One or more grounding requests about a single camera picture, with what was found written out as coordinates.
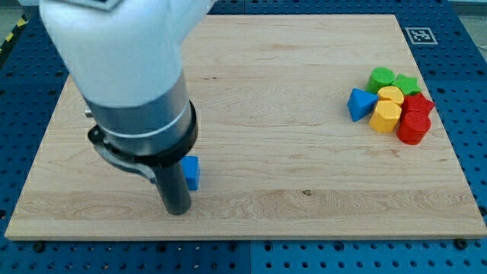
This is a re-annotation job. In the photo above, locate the white fiducial marker tag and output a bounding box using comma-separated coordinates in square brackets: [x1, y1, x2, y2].
[405, 27, 438, 45]

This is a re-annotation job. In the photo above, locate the wooden board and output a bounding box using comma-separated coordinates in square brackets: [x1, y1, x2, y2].
[5, 14, 486, 241]

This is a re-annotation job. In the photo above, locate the yellow hexagon block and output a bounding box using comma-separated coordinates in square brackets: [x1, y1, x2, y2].
[369, 100, 402, 133]

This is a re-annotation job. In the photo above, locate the small yellow cylinder block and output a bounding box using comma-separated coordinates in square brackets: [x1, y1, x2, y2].
[377, 86, 404, 107]

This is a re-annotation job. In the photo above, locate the green star block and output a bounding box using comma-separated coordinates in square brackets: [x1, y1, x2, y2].
[392, 74, 422, 96]

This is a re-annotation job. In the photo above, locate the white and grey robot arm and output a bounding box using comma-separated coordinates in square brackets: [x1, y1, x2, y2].
[35, 0, 214, 180]

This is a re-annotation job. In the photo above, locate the red star block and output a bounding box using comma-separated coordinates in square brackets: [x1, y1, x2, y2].
[401, 93, 435, 116]

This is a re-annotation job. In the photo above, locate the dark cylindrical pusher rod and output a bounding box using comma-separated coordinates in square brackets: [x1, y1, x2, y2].
[152, 162, 191, 215]

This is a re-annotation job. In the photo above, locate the green cylinder block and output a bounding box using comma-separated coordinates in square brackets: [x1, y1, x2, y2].
[365, 67, 396, 94]

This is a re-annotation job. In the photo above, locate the blue triangle block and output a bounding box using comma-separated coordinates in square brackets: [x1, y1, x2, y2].
[347, 88, 379, 122]

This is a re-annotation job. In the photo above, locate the red cylinder block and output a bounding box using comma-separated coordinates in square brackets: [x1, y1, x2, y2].
[396, 110, 431, 145]

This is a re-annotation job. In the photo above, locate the blue cube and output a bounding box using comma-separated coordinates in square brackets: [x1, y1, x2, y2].
[181, 155, 200, 191]

